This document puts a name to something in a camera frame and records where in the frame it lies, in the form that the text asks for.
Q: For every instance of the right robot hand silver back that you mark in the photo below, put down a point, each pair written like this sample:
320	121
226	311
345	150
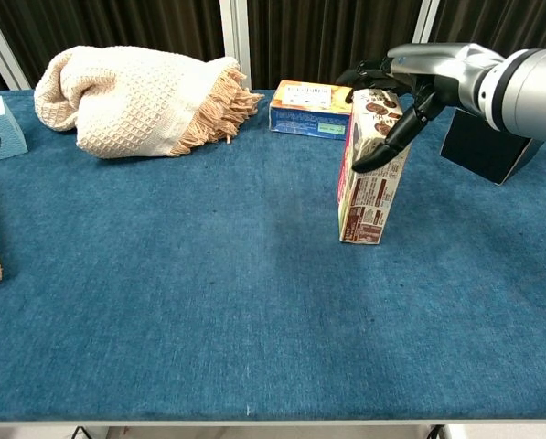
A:
442	68

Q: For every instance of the white and red cookie box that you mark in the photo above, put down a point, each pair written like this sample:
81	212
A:
368	206

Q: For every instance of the black cardboard box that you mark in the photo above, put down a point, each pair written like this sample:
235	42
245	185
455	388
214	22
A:
478	146

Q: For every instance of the orange and blue snack box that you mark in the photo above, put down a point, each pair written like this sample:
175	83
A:
300	119

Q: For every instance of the beige fringed woven towel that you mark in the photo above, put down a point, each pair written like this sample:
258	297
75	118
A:
131	100

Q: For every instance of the blue table mat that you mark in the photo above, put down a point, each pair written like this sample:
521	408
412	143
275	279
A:
208	297

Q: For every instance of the light blue cube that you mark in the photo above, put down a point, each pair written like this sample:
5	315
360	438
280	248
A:
3	137

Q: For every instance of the white frame post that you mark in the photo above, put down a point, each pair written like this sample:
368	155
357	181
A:
5	55
425	20
236	36

